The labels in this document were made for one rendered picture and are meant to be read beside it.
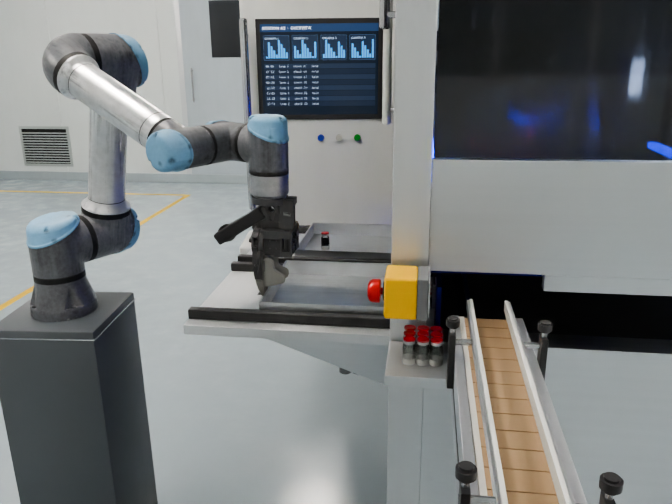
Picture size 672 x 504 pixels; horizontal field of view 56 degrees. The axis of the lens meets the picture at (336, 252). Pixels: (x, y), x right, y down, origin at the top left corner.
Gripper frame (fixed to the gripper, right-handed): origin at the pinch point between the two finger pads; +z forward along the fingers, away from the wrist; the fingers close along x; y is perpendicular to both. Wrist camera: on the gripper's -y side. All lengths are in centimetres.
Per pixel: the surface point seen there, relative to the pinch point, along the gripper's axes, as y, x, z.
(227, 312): -4.8, -8.0, 1.9
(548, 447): 47, -56, -6
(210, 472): -35, 59, 92
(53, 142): -382, 543, 56
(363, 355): 21.6, -2.3, 11.8
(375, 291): 24.7, -19.8, -9.1
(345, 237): 11, 51, 3
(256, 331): 1.7, -10.9, 4.1
